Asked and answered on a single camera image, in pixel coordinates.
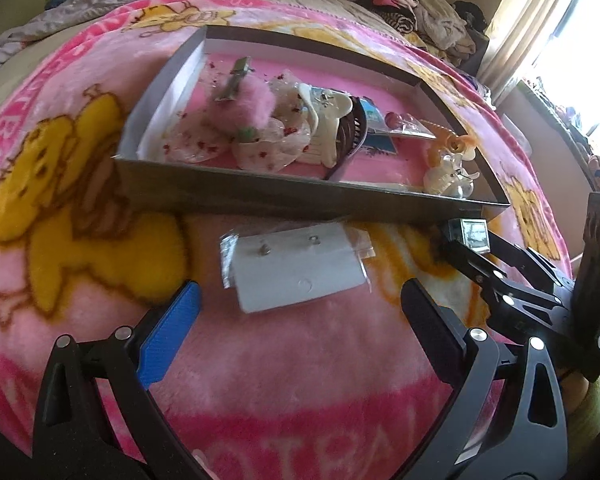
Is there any pile of clothes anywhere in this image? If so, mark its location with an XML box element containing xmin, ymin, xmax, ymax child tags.
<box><xmin>285</xmin><ymin>0</ymin><xmax>491</xmax><ymax>68</ymax></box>

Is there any mauve snap hair clip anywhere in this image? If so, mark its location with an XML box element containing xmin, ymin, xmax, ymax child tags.
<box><xmin>324</xmin><ymin>99</ymin><xmax>372</xmax><ymax>182</ymax></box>

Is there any cream curtain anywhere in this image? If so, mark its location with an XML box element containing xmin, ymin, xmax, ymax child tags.
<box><xmin>475</xmin><ymin>0</ymin><xmax>593</xmax><ymax>108</ymax></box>

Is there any cream claw hair clip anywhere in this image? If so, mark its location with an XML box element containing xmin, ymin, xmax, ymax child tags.
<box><xmin>297</xmin><ymin>85</ymin><xmax>356</xmax><ymax>168</ymax></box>

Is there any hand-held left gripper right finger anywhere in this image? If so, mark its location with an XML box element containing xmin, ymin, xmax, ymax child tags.
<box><xmin>401</xmin><ymin>276</ymin><xmax>567</xmax><ymax>480</ymax></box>

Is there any earring card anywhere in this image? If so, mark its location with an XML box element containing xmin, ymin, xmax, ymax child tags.
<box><xmin>219</xmin><ymin>221</ymin><xmax>377</xmax><ymax>315</ymax></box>

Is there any blue printed label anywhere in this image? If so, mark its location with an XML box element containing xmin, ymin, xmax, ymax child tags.
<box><xmin>310</xmin><ymin>86</ymin><xmax>400</xmax><ymax>155</ymax></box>

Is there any grey floral quilt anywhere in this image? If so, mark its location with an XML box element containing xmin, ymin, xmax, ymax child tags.
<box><xmin>0</xmin><ymin>0</ymin><xmax>181</xmax><ymax>83</ymax></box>

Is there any small square silver box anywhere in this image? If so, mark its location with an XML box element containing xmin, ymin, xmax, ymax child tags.
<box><xmin>449</xmin><ymin>217</ymin><xmax>492</xmax><ymax>254</ymax></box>

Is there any pink pom-pom hair clip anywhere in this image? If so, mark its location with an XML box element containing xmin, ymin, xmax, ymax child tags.
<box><xmin>214</xmin><ymin>56</ymin><xmax>277</xmax><ymax>142</ymax></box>

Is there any pink printed cartoon blanket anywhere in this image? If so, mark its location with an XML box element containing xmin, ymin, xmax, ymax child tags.
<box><xmin>0</xmin><ymin>0</ymin><xmax>573</xmax><ymax>480</ymax></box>

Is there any cardboard box with pink lining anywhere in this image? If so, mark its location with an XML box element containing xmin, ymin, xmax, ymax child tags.
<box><xmin>112</xmin><ymin>25</ymin><xmax>512</xmax><ymax>224</ymax></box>

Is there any clear claw clip orange bow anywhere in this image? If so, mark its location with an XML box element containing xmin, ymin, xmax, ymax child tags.
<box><xmin>422</xmin><ymin>131</ymin><xmax>482</xmax><ymax>197</ymax></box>

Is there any person's right forearm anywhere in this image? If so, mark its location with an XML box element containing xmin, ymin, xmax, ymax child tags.
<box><xmin>562</xmin><ymin>372</ymin><xmax>600</xmax><ymax>441</ymax></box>

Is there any clear packet of red beads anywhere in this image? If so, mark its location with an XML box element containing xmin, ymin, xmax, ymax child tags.
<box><xmin>380</xmin><ymin>110</ymin><xmax>438</xmax><ymax>141</ymax></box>

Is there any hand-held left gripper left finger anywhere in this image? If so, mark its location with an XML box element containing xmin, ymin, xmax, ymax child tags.
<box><xmin>31</xmin><ymin>281</ymin><xmax>212</xmax><ymax>480</ymax></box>

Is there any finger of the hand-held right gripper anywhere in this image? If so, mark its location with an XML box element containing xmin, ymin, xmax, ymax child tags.
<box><xmin>485</xmin><ymin>230</ymin><xmax>577</xmax><ymax>307</ymax></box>
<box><xmin>439</xmin><ymin>237</ymin><xmax>566</xmax><ymax>333</ymax></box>

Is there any beige bed sheet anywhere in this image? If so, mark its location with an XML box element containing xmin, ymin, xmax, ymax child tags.
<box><xmin>0</xmin><ymin>0</ymin><xmax>396</xmax><ymax>133</ymax></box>

